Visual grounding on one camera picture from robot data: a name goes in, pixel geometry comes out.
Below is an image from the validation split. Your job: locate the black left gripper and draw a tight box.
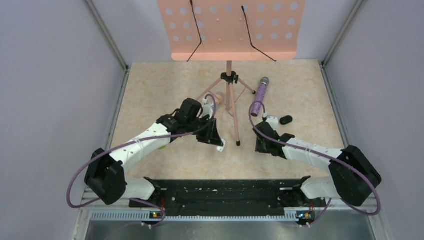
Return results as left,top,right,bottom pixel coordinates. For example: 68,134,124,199
186,116,223,147

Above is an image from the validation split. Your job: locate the white earbud charging case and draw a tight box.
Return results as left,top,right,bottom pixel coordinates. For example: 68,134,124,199
216,138,226,153

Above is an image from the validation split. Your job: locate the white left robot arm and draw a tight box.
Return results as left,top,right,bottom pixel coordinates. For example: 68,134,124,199
84,94,226,207

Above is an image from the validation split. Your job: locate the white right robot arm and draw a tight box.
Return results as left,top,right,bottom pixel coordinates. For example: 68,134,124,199
253,121,382,207

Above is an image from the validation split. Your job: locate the black earbud charging case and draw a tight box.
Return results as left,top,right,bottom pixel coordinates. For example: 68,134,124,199
279,115,293,125

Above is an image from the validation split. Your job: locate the purple glitter microphone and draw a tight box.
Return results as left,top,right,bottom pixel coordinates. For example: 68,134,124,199
251,77,270,117

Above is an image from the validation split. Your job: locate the pink music stand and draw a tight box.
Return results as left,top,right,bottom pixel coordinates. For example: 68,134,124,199
157,0,306,128

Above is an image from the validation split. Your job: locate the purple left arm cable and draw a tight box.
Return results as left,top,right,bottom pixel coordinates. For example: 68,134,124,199
66,94,218,229

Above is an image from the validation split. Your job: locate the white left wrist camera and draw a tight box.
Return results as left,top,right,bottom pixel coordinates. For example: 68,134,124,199
201,99,219,118

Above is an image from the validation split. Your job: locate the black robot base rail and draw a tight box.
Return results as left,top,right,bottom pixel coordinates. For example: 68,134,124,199
129,177,327,226

